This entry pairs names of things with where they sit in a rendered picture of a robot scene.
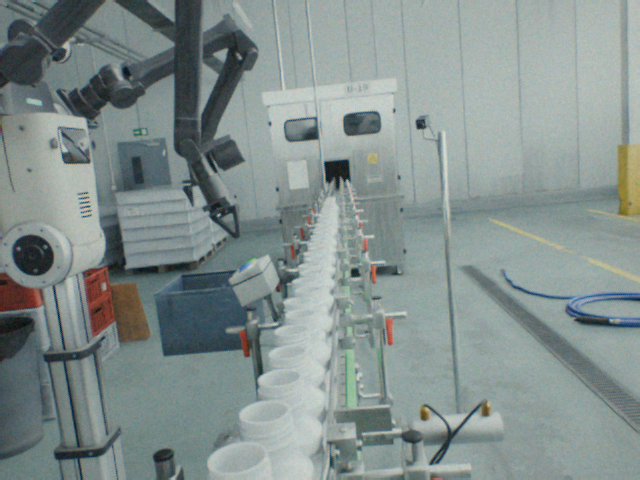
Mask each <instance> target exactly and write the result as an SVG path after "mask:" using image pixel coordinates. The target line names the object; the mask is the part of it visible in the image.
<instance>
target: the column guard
mask: <svg viewBox="0 0 640 480"><path fill-rule="evenodd" d="M617 162H618V197H619V200H620V204H619V215H625V216H627V215H628V216H634V215H640V143H634V144H626V145H617Z"/></svg>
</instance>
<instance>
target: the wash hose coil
mask: <svg viewBox="0 0 640 480"><path fill-rule="evenodd" d="M499 271H502V273H503V274H505V279H506V280H507V281H509V282H511V284H512V286H515V287H517V288H520V290H522V291H524V292H526V293H528V294H533V295H538V296H542V297H548V298H563V299H569V300H568V302H567V305H566V307H565V310H566V312H567V313H568V314H569V315H572V316H574V321H576V322H580V323H586V324H594V323H595V324H602V325H611V326H628V327H640V317H632V316H610V315H600V314H593V313H588V312H585V311H582V310H581V309H580V307H581V306H582V305H585V304H587V302H591V301H596V300H605V299H620V298H628V299H640V292H596V293H589V294H583V295H575V296H561V295H548V294H542V293H537V292H533V291H528V290H526V288H525V287H522V286H520V285H517V284H515V281H513V280H511V279H509V278H508V276H507V273H506V269H505V268H501V269H499ZM576 306H577V307H576ZM575 307H576V309H575ZM569 309H571V310H572V311H573V312H572V311H571V310H569Z"/></svg>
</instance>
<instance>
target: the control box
mask: <svg viewBox="0 0 640 480"><path fill-rule="evenodd" d="M251 264H252V265H250V266H249V267H247V268H245V269H243V270H240V268H239V269H238V271H237V272H235V273H234V275H233V276H232V277H231V278H230V279H229V283H230V285H231V286H232V289H233V291H234V294H235V296H236V297H238V299H239V301H240V303H241V305H242V306H246V305H248V304H250V303H252V302H254V301H257V300H259V299H262V298H264V300H266V302H267V305H268V308H269V312H270V314H271V317H272V319H274V322H277V321H278V320H279V319H282V317H281V316H280V315H279V314H278V313H277V310H276V309H275V306H274V303H272V300H271V295H270V294H272V292H274V290H275V288H276V286H277V284H278V282H279V278H278V273H277V271H276V269H275V267H274V265H273V263H271V261H270V259H269V257H268V256H264V257H262V258H260V259H256V261H253V262H251Z"/></svg>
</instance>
